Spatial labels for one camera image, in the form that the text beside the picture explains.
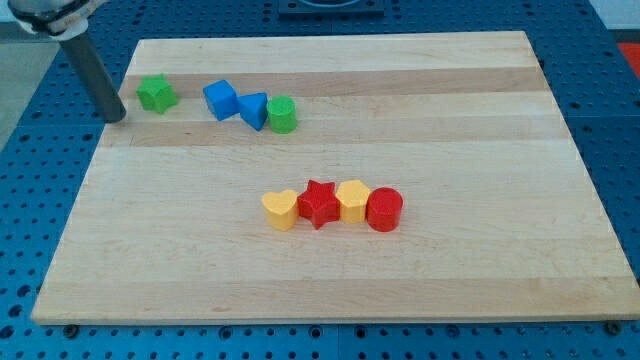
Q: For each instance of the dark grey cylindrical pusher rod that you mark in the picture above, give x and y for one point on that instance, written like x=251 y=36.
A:
x=84 y=58

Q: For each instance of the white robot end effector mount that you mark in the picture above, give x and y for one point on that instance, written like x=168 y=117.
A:
x=59 y=19

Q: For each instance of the green star block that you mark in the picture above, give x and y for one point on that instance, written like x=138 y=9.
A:
x=156 y=94

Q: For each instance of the red star block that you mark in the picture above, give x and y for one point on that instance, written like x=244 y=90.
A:
x=318 y=203

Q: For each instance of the light wooden board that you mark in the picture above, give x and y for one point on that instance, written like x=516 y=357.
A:
x=500 y=222

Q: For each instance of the blue cube block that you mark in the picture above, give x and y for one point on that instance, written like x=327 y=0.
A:
x=221 y=99

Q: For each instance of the blue triangle block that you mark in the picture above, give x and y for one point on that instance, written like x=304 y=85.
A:
x=252 y=109

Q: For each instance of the green cylinder block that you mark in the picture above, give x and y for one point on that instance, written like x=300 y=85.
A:
x=282 y=114

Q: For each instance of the yellow heart block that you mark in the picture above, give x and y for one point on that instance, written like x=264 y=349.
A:
x=281 y=209

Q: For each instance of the yellow hexagon block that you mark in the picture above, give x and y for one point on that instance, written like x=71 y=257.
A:
x=353 y=198

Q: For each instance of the red cylinder block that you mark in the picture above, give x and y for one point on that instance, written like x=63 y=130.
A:
x=384 y=208

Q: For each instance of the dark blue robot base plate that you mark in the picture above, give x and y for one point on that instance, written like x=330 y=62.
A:
x=299 y=8

